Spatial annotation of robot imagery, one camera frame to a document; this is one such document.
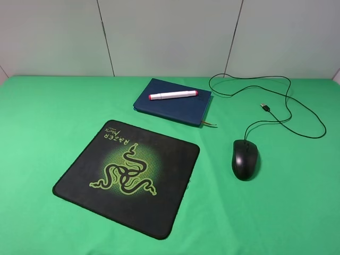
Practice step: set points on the white marker pen red caps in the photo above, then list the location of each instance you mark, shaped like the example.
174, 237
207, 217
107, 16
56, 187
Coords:
171, 95

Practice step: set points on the black green logo mouse pad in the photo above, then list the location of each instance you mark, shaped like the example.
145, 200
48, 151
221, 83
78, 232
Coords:
132, 176

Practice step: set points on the blue hardcover notebook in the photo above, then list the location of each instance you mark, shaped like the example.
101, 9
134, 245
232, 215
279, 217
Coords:
186, 110

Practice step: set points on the green table cloth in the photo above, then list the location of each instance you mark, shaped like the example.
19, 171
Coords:
289, 206

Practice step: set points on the black computer mouse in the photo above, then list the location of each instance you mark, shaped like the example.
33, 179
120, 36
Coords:
244, 159

